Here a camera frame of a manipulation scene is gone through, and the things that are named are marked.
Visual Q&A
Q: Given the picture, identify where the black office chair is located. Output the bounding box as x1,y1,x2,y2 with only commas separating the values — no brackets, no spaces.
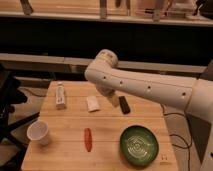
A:
0,64,39,171

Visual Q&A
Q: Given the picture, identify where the green ceramic bowl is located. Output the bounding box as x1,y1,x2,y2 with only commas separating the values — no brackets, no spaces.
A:
120,125,159,167

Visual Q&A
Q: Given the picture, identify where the black cable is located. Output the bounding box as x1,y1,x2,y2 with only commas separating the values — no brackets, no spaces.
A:
161,106,194,171

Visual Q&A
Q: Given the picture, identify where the red chili pepper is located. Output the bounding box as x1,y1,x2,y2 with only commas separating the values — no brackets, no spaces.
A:
84,128,92,152

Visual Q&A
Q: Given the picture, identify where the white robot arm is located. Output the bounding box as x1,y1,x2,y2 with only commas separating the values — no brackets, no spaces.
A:
84,49,213,171

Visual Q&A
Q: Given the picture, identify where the black rectangular bar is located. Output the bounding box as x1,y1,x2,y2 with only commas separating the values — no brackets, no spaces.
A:
119,96,130,114

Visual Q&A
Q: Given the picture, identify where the white paper cup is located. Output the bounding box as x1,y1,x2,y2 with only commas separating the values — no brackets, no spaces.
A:
27,120,51,145

